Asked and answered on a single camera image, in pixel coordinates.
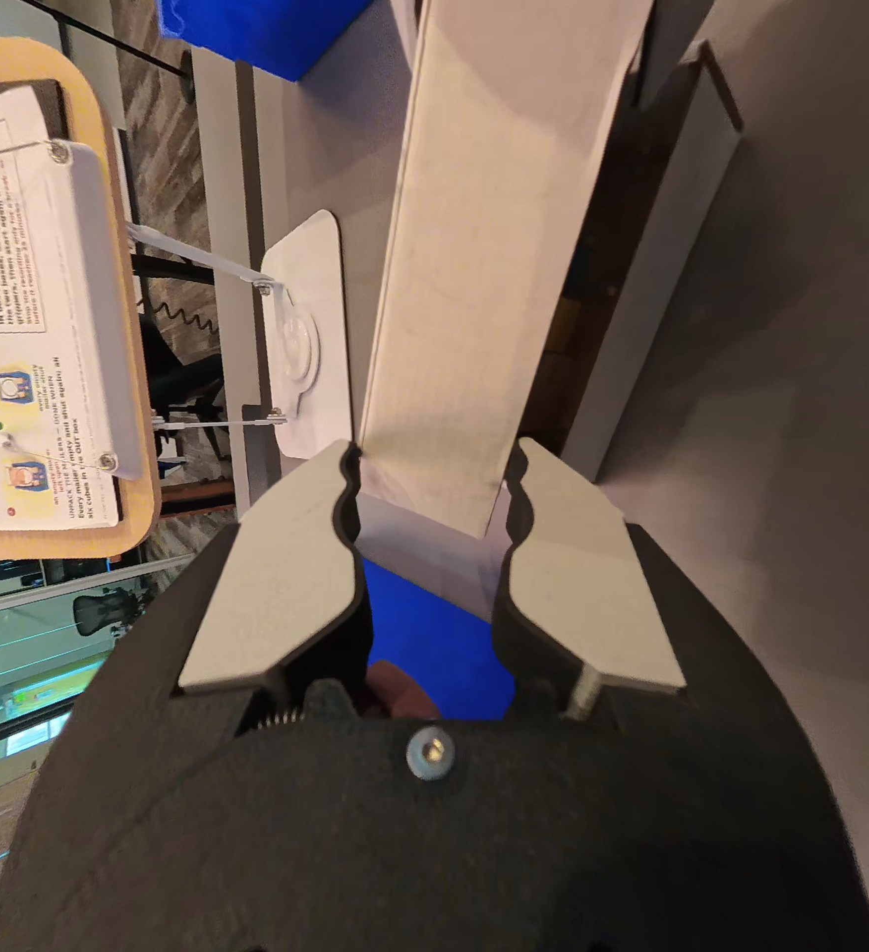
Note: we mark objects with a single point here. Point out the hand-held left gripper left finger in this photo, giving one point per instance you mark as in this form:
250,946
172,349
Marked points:
278,595

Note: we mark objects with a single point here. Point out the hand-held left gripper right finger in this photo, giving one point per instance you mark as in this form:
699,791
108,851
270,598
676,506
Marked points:
590,595

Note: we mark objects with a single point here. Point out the white cardboard box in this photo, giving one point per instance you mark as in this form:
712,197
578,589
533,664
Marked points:
479,223

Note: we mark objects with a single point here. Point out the person's left hand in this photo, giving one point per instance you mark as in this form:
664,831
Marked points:
401,695

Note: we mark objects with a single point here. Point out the brown wooden crossbar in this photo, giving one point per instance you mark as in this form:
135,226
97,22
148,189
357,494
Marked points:
196,500

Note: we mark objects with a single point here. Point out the black office chair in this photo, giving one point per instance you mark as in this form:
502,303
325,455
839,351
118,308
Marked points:
107,611

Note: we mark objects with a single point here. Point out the clear acrylic strut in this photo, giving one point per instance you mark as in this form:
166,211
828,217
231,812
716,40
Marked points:
196,256
218,422

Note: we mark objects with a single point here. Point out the clear acrylic clip plate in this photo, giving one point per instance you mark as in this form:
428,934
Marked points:
99,297

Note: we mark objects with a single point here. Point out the printed paper sheet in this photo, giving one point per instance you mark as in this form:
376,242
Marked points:
3,297

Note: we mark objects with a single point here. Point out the blue plastic bin with tag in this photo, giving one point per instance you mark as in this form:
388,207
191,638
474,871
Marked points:
271,30

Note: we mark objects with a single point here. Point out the black floor stand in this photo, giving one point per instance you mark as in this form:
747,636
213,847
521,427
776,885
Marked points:
129,48

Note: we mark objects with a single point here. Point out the clear acrylic bracket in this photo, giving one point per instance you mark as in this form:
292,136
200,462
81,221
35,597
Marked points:
300,342

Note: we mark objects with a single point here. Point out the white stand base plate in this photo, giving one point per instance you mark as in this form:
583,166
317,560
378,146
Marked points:
323,260

